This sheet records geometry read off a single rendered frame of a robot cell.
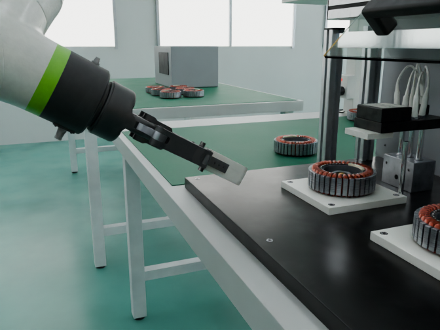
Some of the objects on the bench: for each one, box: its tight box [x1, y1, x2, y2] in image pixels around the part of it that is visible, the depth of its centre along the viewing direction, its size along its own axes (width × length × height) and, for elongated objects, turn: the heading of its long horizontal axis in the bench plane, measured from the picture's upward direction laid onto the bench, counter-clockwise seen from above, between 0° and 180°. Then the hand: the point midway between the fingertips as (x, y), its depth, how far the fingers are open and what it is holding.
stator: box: [274, 134, 318, 156], centre depth 115 cm, size 11×11×4 cm
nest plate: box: [281, 178, 407, 215], centre depth 77 cm, size 15×15×1 cm
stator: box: [308, 160, 376, 197], centre depth 76 cm, size 11×11×4 cm
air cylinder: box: [382, 153, 436, 193], centre depth 81 cm, size 5×8×6 cm
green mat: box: [122, 116, 376, 186], centre depth 133 cm, size 94×61×1 cm, turn 111°
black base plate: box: [185, 156, 440, 330], centre depth 67 cm, size 47×64×2 cm
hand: (222, 166), depth 67 cm, fingers closed
